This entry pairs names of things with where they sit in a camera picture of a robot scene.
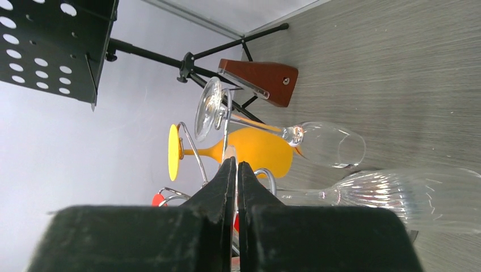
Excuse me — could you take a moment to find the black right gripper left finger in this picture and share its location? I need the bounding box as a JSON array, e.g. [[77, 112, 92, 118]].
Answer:
[[27, 158, 237, 271]]

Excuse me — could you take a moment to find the clear ribbed wine glass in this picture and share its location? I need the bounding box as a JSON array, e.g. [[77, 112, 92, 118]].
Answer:
[[276, 168, 480, 234]]

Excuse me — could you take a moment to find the black music stand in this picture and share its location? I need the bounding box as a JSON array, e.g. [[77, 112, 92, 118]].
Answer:
[[1, 1, 289, 107]]

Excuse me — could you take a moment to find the brown wooden metronome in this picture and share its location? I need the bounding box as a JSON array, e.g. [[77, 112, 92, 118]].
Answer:
[[218, 59, 298, 108]]

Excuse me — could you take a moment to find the chrome wine glass rack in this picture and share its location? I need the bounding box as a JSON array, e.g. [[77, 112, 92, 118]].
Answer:
[[158, 88, 277, 260]]

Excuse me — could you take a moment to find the red wine glass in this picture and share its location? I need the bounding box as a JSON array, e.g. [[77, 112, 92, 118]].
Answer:
[[151, 193, 167, 207]]

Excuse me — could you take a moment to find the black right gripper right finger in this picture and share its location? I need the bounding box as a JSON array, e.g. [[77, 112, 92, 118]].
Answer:
[[237, 162, 423, 271]]

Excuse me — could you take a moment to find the yellow wine glass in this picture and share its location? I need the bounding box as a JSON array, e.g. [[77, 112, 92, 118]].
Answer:
[[168, 124, 294, 181]]

